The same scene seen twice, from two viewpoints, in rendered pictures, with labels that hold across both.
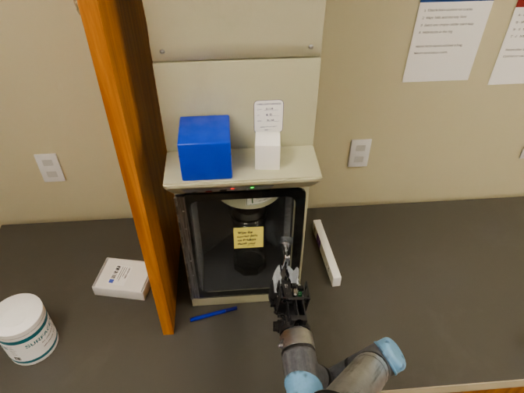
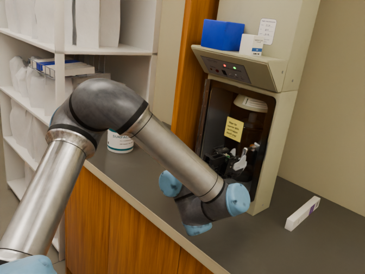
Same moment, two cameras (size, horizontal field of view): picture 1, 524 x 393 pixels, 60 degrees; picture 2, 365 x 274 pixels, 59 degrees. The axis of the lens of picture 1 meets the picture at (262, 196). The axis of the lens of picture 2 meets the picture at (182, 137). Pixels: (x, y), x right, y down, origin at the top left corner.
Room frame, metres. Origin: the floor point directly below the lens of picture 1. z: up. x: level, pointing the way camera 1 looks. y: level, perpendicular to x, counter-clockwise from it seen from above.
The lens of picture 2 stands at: (-0.07, -0.70, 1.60)
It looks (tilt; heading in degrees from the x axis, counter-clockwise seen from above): 20 degrees down; 49
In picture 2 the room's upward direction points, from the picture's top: 7 degrees clockwise
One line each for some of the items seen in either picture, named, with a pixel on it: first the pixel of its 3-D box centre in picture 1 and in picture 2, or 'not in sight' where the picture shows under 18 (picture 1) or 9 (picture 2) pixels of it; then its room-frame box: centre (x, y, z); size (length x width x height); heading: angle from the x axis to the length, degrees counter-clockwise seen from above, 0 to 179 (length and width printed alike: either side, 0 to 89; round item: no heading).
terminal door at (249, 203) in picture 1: (244, 249); (230, 139); (0.80, 0.05, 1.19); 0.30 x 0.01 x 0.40; 95
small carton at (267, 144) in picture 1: (267, 150); (251, 44); (0.76, -0.01, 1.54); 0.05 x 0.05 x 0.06; 89
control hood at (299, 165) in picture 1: (242, 182); (233, 67); (0.75, 0.04, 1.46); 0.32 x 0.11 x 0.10; 95
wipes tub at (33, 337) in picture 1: (25, 329); (120, 134); (0.67, 0.63, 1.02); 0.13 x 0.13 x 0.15
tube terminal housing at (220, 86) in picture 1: (240, 177); (257, 101); (0.94, 0.06, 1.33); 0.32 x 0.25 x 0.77; 95
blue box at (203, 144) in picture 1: (206, 147); (222, 35); (0.75, 0.11, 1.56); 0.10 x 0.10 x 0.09; 5
